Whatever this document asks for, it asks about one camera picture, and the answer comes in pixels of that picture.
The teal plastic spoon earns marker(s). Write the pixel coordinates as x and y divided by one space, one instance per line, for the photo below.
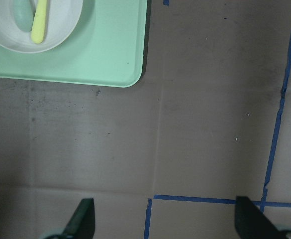
23 12

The yellow plastic fork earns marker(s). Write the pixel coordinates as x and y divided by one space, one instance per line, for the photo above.
39 22

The light green plastic tray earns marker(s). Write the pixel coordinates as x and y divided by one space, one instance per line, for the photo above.
106 48

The white round plate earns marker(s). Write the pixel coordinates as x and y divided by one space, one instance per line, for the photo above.
62 18

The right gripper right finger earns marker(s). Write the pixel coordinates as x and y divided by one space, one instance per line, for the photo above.
251 223

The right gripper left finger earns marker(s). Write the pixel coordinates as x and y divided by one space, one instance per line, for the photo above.
82 224

